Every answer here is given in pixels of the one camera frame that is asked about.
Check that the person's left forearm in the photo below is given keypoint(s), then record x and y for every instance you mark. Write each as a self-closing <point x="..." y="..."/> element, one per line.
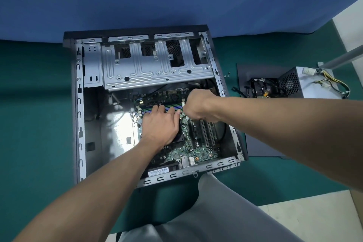
<point x="90" y="190"/>

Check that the desktop computer case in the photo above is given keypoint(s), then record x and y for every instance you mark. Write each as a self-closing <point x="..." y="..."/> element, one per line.
<point x="119" y="137"/>

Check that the person's right forearm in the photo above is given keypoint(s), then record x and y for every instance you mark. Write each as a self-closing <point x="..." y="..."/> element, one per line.
<point x="283" y="128"/>

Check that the person's right hand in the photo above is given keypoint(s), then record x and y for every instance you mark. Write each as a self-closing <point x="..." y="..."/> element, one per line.
<point x="201" y="105"/>

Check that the green floor mat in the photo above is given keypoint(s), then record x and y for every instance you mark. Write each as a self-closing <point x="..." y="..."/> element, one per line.
<point x="34" y="122"/>

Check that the person's white shirt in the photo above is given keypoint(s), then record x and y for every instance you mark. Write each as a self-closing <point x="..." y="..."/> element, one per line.
<point x="221" y="216"/>

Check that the silver metal drive cage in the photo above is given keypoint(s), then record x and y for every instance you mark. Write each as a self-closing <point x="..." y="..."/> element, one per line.
<point x="147" y="70"/>

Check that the black processor cooler fan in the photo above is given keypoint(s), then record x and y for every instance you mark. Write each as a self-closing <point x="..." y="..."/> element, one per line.
<point x="180" y="134"/>

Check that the hard drive with cables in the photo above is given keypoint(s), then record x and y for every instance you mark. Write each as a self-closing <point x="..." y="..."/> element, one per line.
<point x="266" y="87"/>

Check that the grey metal post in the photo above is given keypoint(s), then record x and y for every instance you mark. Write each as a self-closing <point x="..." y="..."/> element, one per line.
<point x="344" y="59"/>

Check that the person's left hand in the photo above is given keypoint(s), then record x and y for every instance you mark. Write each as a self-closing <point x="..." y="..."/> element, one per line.
<point x="160" y="127"/>

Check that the green motherboard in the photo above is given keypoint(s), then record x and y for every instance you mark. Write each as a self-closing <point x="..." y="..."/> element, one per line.
<point x="198" y="148"/>

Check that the black side panel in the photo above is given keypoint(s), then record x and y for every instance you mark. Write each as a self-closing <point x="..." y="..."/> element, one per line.
<point x="261" y="148"/>

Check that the silver power supply unit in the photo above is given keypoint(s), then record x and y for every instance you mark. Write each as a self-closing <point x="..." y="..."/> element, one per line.
<point x="314" y="88"/>

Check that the cluster of silver screws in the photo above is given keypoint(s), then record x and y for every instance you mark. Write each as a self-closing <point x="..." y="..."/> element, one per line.
<point x="227" y="74"/>

